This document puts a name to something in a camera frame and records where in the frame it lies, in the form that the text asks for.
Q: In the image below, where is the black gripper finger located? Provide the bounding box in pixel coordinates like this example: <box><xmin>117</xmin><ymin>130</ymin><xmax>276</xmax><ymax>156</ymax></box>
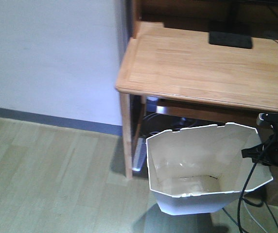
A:
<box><xmin>241</xmin><ymin>144</ymin><xmax>265</xmax><ymax>163</ymax></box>

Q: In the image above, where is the black monitor stand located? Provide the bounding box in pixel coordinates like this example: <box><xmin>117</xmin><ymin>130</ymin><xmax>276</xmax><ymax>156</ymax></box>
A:
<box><xmin>208</xmin><ymin>0</ymin><xmax>253</xmax><ymax>49</ymax></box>

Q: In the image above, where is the white plastic trash bin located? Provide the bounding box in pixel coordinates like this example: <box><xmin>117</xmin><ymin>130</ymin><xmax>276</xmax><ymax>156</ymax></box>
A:
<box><xmin>146</xmin><ymin>122</ymin><xmax>273</xmax><ymax>216</ymax></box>

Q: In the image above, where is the wooden desk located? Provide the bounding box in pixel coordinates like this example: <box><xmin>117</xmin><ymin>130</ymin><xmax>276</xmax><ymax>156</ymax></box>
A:
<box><xmin>115</xmin><ymin>0</ymin><xmax>278</xmax><ymax>207</ymax></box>

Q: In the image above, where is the white power strip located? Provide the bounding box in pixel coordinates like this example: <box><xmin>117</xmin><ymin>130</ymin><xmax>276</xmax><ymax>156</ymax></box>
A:
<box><xmin>132</xmin><ymin>137</ymin><xmax>147</xmax><ymax>172</ymax></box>

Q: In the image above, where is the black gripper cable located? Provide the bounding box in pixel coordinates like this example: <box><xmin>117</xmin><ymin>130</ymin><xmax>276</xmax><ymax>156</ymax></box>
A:
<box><xmin>237</xmin><ymin>134</ymin><xmax>278</xmax><ymax>233</ymax></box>

